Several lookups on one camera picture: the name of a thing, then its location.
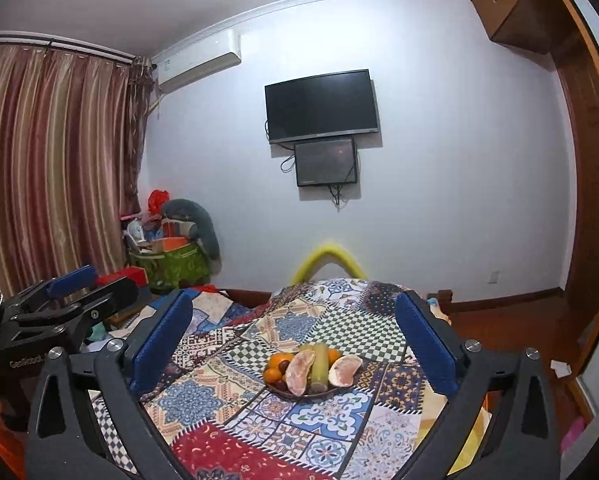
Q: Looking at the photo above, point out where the red box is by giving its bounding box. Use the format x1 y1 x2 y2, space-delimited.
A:
97 267 148 292

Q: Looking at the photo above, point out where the large black wall television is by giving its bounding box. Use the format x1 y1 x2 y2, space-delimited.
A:
264 69 381 145

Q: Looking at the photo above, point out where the small black wall monitor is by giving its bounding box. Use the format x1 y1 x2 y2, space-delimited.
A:
294 137 359 188

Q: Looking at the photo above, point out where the pink item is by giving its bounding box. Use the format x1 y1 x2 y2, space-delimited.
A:
561 417 588 457

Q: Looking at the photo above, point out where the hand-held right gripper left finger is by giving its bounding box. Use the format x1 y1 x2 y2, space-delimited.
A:
24 289 195 480

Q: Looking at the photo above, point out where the long yellow sugarcane piece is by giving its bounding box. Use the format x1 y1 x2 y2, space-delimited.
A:
311 342 329 395

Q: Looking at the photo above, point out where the white curtain rail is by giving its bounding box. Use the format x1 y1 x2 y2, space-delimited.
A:
0 30 154 67

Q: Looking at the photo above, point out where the white air conditioner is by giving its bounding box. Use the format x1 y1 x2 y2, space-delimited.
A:
154 30 243 95

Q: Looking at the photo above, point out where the patterned patchwork blanket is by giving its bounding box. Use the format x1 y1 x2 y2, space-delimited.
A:
90 277 483 480

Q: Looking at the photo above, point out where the red plastic bag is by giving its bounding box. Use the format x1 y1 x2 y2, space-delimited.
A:
148 189 173 216

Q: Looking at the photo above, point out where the wooden bed frame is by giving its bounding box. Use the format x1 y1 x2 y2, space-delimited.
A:
214 286 453 312

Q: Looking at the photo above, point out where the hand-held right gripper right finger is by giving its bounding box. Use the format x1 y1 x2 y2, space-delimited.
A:
394 290 563 480

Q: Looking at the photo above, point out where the wooden wardrobe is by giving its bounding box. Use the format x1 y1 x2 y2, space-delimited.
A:
471 0 599 428

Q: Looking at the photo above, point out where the orange plastic bag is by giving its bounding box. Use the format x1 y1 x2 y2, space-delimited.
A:
0 390 29 478

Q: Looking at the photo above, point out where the small pomelo wedge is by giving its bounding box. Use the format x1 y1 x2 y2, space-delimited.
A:
328 356 365 388

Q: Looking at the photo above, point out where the green patterned box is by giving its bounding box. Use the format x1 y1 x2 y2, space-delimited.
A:
128 242 212 294

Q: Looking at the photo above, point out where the striped brown curtain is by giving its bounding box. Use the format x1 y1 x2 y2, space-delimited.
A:
0 42 154 303

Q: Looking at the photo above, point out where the orange box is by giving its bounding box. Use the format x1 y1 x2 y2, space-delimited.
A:
152 236 188 254

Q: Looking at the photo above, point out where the brown oval plate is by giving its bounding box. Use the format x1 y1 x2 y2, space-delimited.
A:
262 352 366 402

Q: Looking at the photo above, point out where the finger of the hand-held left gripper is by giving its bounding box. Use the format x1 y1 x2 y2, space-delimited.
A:
10 275 140 343
2 265 100 322

